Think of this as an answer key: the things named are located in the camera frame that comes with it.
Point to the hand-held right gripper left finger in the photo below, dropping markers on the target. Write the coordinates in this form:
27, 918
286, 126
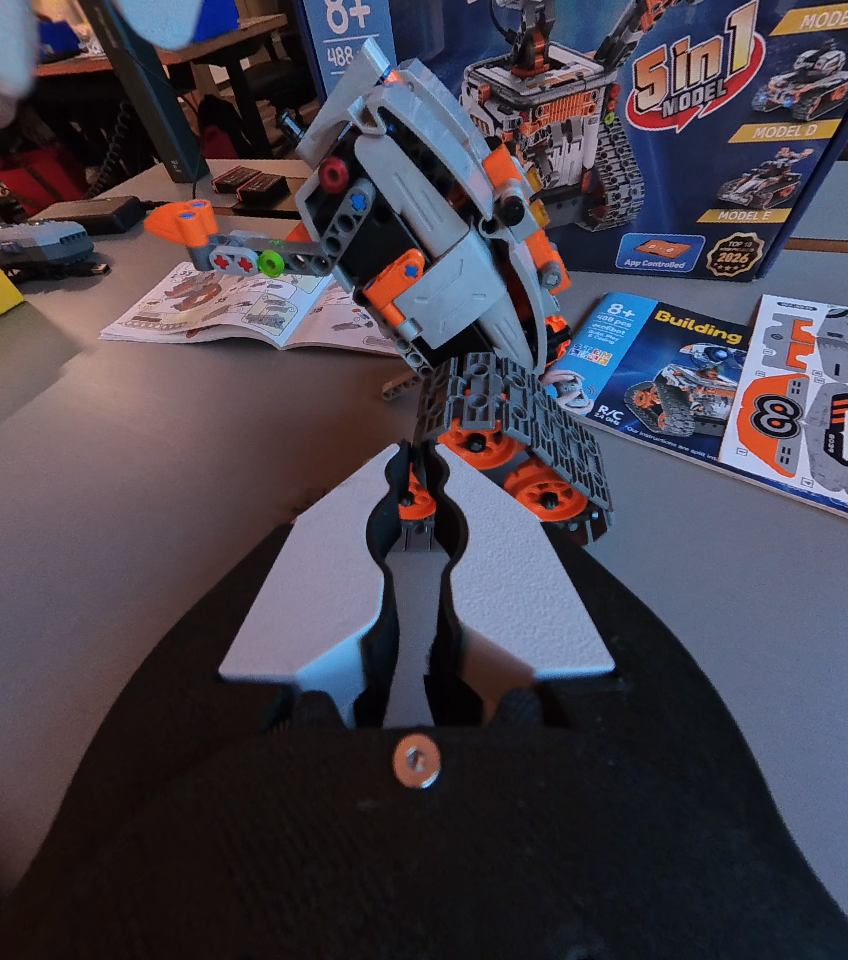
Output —
304, 600

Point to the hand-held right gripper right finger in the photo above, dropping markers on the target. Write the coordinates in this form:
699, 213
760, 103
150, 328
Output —
529, 600

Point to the blue storage bin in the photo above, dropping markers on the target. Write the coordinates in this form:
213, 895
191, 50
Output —
221, 22
56, 31

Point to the long wooden table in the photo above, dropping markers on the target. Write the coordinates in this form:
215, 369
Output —
168, 56

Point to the open instruction booklet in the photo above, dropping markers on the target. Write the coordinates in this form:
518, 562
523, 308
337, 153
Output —
228, 307

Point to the blue toy robot box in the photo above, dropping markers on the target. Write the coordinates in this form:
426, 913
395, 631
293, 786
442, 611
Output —
694, 187

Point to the blue cover booklet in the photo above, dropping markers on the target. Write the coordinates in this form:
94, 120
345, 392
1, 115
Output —
656, 360

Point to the dark slim upright device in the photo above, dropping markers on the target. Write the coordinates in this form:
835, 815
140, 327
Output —
161, 112

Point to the black battery pack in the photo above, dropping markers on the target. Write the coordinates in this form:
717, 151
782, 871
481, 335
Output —
262, 187
232, 178

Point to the black power adapter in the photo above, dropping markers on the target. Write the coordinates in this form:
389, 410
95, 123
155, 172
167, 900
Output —
105, 214

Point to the grey desk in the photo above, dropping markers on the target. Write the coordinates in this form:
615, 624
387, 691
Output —
131, 487

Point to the dark grey toy track belt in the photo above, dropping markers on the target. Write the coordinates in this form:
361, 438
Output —
529, 420

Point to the grey orange block toy robot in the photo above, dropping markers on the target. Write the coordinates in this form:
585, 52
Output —
424, 247

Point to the sticker sheet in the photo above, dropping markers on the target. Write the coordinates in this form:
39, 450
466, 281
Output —
829, 412

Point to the grey device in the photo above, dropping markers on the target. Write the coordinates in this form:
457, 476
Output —
33, 244

